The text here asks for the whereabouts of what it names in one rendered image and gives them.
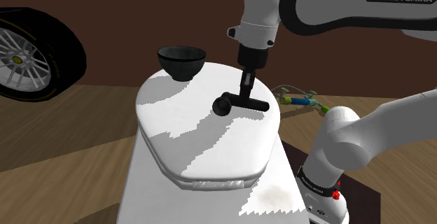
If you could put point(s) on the black car wheel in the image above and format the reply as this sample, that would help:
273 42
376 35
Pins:
24 59

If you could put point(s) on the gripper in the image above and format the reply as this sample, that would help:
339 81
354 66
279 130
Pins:
252 56

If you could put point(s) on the black flashlight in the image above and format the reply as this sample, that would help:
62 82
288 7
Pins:
247 103

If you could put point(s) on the green and blue toy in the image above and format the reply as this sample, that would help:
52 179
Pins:
300 101

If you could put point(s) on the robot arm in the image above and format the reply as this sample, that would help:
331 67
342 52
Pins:
341 138

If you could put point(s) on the black bowl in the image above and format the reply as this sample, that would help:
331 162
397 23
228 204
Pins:
182 63

